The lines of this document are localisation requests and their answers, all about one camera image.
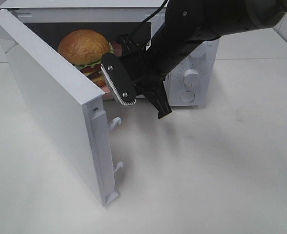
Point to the burger with lettuce and cheese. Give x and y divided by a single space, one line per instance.
84 49

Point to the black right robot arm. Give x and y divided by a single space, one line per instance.
187 24

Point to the round white door button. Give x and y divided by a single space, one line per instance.
187 97

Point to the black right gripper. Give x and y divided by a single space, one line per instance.
143 73

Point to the white microwave oven body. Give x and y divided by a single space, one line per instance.
51 20

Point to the pink round plate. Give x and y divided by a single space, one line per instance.
117 50

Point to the white microwave door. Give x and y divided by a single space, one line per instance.
65 103

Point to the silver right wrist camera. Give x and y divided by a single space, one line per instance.
117 79

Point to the white round knob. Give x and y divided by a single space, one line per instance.
199 51
191 77

